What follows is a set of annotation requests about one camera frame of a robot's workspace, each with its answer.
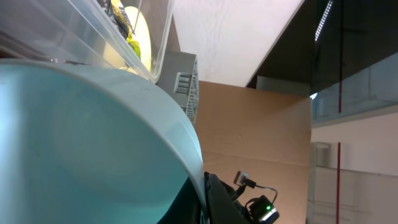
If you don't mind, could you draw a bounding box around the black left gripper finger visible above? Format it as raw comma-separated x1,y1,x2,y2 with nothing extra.
205,172,249,224

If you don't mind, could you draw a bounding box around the light blue plastic bowl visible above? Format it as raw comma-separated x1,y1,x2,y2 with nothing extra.
1,59,206,223

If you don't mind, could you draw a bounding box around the silver green snack wrapper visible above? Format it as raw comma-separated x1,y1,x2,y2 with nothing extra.
97,0,141,58

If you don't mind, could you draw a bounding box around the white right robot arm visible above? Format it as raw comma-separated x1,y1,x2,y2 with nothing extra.
231,171,280,224

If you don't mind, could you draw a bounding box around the grey plastic dishwasher rack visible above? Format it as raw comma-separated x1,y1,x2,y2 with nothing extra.
157,51,200,126

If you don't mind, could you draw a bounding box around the clear plastic waste bin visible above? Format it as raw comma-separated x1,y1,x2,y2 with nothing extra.
1,0,174,83

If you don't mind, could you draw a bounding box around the brown cardboard panel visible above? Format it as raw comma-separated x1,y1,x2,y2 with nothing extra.
195,82,311,223

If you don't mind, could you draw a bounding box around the yellow plastic plate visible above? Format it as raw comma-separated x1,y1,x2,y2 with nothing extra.
103,6,152,71

